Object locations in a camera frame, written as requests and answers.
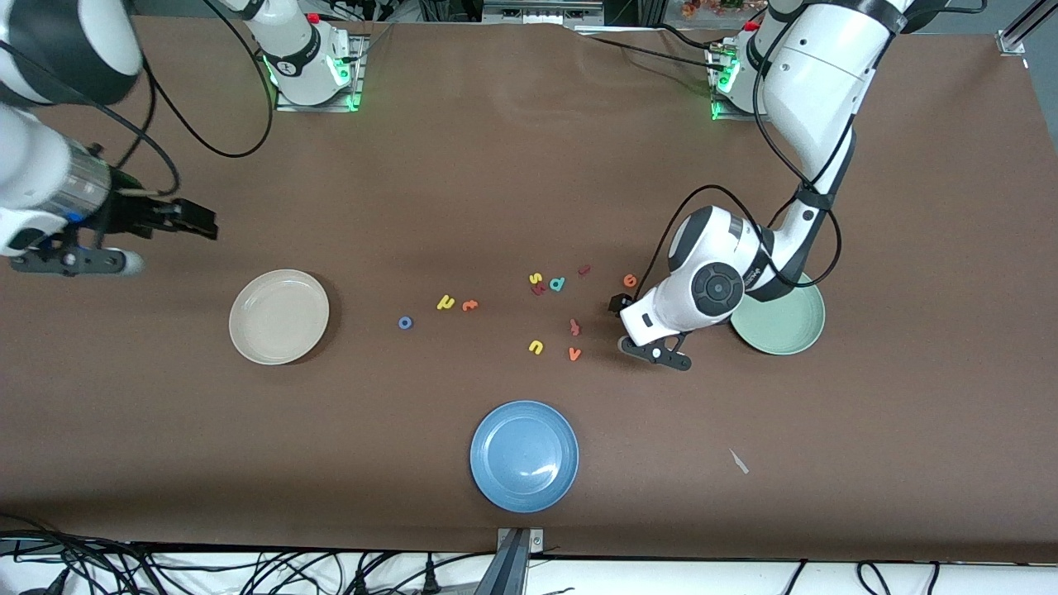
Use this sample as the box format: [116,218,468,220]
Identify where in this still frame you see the beige brown plate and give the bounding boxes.
[229,269,331,366]

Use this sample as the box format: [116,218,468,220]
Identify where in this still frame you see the orange flowers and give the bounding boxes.
[680,0,770,19]

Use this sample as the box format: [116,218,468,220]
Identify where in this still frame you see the green plate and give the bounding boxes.
[730,271,827,356]

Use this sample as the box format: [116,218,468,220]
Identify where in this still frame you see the blue plate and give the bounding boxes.
[469,401,579,513]

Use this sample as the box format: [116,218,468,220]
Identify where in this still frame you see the black table cable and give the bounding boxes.
[579,33,720,72]
[649,21,722,52]

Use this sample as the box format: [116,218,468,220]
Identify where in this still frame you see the aluminium frame equipment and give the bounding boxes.
[484,0,604,26]

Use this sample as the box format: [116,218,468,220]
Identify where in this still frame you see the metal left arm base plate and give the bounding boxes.
[711,45,774,123]

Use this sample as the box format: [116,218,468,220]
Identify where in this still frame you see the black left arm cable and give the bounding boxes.
[641,17,856,302]

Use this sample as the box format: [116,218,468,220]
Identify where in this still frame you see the aluminium table profile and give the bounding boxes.
[998,0,1052,55]

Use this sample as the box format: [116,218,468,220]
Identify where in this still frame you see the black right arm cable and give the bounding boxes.
[0,0,275,199]

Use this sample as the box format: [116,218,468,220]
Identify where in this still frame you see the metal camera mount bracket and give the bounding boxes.
[496,527,545,595]

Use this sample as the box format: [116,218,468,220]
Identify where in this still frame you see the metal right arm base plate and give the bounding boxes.
[275,35,369,112]

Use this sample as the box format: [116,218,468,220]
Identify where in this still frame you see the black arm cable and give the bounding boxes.
[0,0,275,199]
[641,17,856,302]

